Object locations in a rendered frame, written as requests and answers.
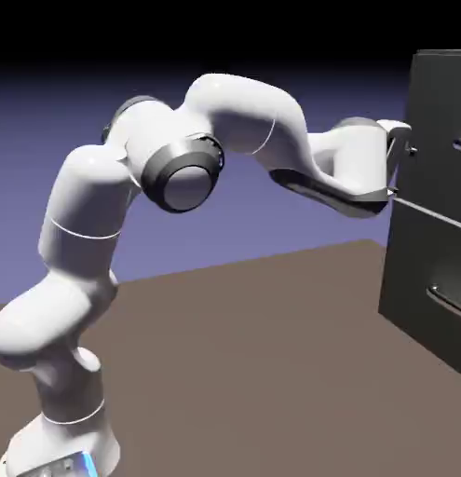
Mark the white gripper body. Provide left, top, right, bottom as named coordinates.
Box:
left=376, top=118, right=413, bottom=197

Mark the dark grey drawer front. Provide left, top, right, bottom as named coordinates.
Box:
left=394, top=51, right=461, bottom=229
left=378, top=198, right=461, bottom=375

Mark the dark grey cabinet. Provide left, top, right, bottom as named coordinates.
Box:
left=377, top=48, right=461, bottom=378

